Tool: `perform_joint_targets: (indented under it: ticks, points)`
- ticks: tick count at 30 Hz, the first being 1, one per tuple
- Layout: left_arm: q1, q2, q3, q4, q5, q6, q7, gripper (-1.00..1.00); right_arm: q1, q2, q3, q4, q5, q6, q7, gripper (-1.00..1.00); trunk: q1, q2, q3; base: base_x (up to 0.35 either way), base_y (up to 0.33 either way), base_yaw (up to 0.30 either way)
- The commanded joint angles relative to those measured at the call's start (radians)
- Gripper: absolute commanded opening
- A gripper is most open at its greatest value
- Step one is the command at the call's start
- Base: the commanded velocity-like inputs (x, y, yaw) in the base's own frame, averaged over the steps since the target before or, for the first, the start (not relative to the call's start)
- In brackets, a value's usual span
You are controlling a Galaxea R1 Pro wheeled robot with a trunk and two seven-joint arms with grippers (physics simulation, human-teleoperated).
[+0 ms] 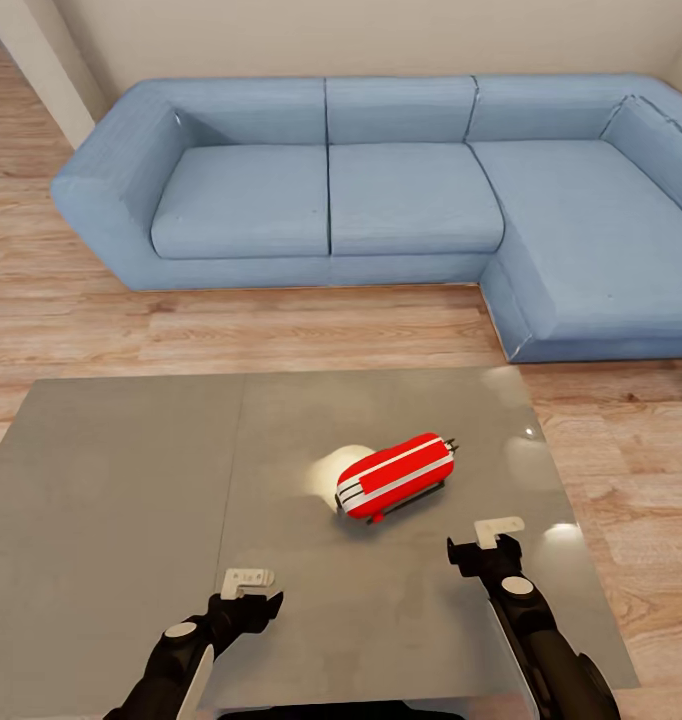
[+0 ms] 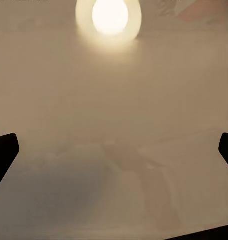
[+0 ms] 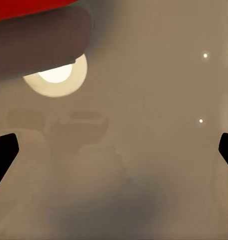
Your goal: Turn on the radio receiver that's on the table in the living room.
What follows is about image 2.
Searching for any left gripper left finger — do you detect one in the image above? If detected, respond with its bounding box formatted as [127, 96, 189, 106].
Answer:
[0, 133, 19, 182]

